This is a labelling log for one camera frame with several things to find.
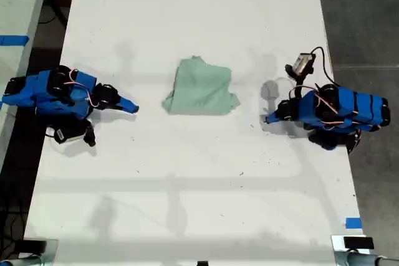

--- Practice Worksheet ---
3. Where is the pale green T-shirt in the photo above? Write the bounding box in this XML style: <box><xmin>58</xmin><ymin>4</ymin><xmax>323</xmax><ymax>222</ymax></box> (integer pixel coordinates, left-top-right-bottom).
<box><xmin>161</xmin><ymin>55</ymin><xmax>241</xmax><ymax>116</ymax></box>

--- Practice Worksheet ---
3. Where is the long blue tape strip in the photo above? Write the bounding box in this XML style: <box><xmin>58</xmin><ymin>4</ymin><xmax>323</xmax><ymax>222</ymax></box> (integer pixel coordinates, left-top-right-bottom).
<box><xmin>0</xmin><ymin>35</ymin><xmax>30</xmax><ymax>46</ymax></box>

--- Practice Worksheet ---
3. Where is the white side table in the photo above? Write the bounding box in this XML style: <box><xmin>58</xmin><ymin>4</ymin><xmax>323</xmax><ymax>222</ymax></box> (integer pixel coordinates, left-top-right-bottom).
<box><xmin>0</xmin><ymin>0</ymin><xmax>53</xmax><ymax>172</ymax></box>

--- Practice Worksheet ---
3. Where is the short blue tape strip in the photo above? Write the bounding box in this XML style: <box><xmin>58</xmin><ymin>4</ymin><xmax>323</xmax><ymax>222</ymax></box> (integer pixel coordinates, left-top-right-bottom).
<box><xmin>345</xmin><ymin>217</ymin><xmax>363</xmax><ymax>230</ymax></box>

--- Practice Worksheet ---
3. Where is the black box on metal plate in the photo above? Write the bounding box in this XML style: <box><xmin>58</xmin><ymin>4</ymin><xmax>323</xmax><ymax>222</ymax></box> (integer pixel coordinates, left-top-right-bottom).
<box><xmin>17</xmin><ymin>238</ymin><xmax>60</xmax><ymax>266</ymax></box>
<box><xmin>330</xmin><ymin>235</ymin><xmax>375</xmax><ymax>266</ymax></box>

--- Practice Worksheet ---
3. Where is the grey metal pipe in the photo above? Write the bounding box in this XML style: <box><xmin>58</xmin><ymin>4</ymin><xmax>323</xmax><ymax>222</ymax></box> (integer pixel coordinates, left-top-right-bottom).
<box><xmin>0</xmin><ymin>254</ymin><xmax>43</xmax><ymax>266</ymax></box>
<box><xmin>344</xmin><ymin>250</ymin><xmax>399</xmax><ymax>266</ymax></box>

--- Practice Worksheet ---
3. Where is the black camera stalk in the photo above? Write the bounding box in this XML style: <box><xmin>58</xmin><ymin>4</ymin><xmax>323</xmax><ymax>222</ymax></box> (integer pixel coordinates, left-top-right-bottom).
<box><xmin>82</xmin><ymin>121</ymin><xmax>97</xmax><ymax>148</ymax></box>
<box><xmin>292</xmin><ymin>74</ymin><xmax>309</xmax><ymax>99</ymax></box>

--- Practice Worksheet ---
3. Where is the grey camera box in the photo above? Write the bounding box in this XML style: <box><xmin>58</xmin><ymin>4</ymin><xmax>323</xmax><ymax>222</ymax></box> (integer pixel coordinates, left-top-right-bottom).
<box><xmin>285</xmin><ymin>53</ymin><xmax>317</xmax><ymax>77</ymax></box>

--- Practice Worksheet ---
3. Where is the black camera box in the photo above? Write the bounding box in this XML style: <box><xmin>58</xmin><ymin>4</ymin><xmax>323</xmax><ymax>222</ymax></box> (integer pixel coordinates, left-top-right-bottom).
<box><xmin>52</xmin><ymin>120</ymin><xmax>88</xmax><ymax>144</ymax></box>

